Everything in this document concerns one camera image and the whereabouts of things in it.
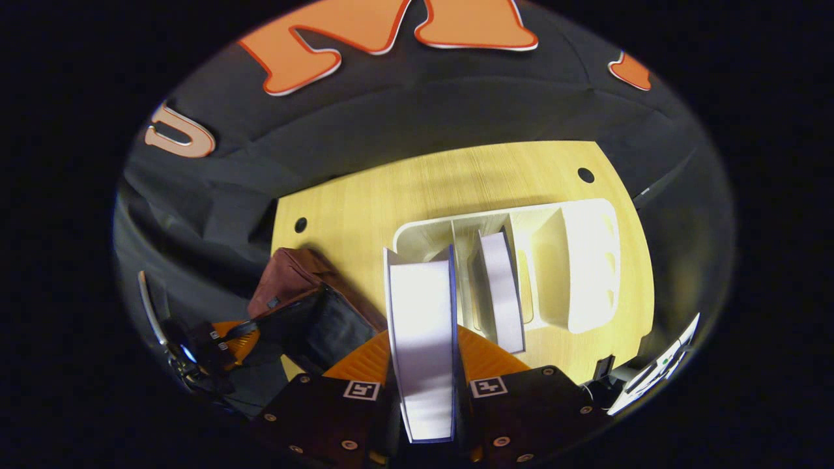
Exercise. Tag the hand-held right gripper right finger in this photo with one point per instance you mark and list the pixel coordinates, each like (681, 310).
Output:
(528, 410)

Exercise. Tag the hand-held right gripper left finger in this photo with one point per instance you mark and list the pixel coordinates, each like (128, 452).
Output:
(326, 417)

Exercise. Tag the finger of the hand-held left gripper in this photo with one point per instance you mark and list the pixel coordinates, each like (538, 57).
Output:
(238, 352)
(225, 327)

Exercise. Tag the maroon schoolbag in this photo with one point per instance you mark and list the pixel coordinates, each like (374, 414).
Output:
(293, 273)

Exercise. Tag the grey portrait cover book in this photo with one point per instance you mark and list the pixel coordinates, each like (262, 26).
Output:
(502, 293)

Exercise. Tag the blue cover book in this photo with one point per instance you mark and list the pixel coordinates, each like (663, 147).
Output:
(423, 339)

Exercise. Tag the white bookshelf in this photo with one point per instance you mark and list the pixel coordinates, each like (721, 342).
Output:
(586, 260)

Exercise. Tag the white device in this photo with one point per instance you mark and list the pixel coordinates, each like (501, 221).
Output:
(658, 368)

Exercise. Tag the black backdrop cloth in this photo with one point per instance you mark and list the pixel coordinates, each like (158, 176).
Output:
(423, 111)

